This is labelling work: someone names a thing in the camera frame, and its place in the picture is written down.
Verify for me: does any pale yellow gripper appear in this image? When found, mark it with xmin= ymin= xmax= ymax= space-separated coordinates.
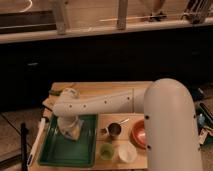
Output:
xmin=57 ymin=116 xmax=83 ymax=140

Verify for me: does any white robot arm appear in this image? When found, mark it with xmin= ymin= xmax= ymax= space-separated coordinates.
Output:
xmin=53 ymin=78 xmax=203 ymax=171

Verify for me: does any green plastic tray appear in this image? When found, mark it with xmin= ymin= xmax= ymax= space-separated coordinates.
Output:
xmin=38 ymin=115 xmax=98 ymax=168

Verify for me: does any metal measuring cup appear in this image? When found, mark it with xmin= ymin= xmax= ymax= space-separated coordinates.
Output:
xmin=100 ymin=118 xmax=129 ymax=139

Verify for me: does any black pole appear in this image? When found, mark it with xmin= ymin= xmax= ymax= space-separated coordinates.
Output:
xmin=21 ymin=123 xmax=28 ymax=171

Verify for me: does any green plastic cup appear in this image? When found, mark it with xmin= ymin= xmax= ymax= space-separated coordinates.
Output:
xmin=99 ymin=143 xmax=115 ymax=161

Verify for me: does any white plastic cup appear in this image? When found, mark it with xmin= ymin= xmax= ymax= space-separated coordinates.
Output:
xmin=118 ymin=142 xmax=137 ymax=163

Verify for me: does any orange bowl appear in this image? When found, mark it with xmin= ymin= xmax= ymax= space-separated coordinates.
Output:
xmin=131 ymin=120 xmax=146 ymax=149

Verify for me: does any green bin with items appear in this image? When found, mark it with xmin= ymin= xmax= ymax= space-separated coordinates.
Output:
xmin=196 ymin=103 xmax=213 ymax=146

